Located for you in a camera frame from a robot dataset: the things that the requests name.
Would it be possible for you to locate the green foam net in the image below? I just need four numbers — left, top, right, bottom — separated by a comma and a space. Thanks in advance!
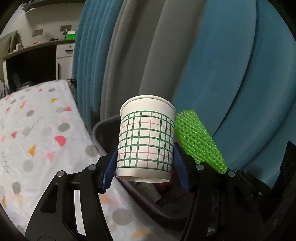
175, 110, 228, 174

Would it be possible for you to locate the checked paper cup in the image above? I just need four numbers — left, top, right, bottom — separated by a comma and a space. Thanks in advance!
117, 95, 177, 183
138, 183, 161, 202

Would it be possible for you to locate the grey plastic trash bin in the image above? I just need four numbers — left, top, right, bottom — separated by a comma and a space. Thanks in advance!
92, 115, 193, 230

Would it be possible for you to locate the patterned white bed sheet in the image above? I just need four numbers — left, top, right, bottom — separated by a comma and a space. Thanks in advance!
1, 80, 180, 240

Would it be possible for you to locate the blue and grey curtain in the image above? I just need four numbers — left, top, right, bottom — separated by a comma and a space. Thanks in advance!
73, 1, 295, 187

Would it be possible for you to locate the dark desk with drawers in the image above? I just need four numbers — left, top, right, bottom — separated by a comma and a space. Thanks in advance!
3, 40, 75, 92

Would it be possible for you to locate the green box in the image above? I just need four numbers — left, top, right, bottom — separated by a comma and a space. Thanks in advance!
64, 31, 77, 40

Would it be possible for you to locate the white mug on desk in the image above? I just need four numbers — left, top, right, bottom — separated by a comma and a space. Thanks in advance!
16, 43, 23, 51

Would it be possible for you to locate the dark wall shelf unit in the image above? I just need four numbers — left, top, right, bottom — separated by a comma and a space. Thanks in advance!
21, 0, 86, 13

